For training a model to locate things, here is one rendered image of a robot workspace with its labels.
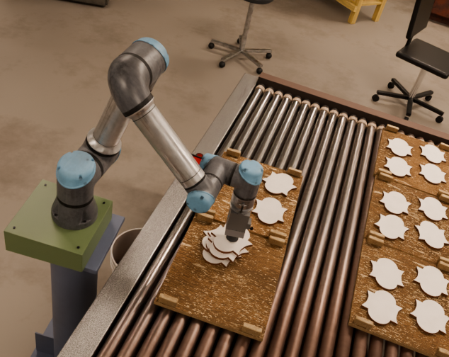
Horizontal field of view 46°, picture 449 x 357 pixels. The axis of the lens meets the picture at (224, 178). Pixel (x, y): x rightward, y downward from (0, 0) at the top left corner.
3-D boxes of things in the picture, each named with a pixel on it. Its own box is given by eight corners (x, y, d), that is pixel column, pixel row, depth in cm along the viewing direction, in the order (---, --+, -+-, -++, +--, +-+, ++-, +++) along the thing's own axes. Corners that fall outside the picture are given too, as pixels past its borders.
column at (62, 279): (13, 388, 227) (-7, 256, 172) (53, 316, 256) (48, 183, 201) (98, 414, 226) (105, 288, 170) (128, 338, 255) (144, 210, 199)
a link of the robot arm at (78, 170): (48, 197, 169) (47, 165, 160) (71, 173, 179) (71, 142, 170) (81, 211, 168) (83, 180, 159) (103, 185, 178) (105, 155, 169)
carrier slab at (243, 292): (153, 304, 163) (154, 300, 162) (194, 217, 194) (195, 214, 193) (262, 342, 160) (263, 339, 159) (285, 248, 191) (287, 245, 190)
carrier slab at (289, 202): (194, 215, 195) (195, 212, 194) (223, 154, 226) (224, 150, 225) (285, 246, 192) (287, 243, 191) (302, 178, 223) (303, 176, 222)
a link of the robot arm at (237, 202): (257, 187, 170) (256, 204, 163) (253, 197, 173) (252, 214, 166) (234, 182, 169) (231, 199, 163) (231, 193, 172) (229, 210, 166)
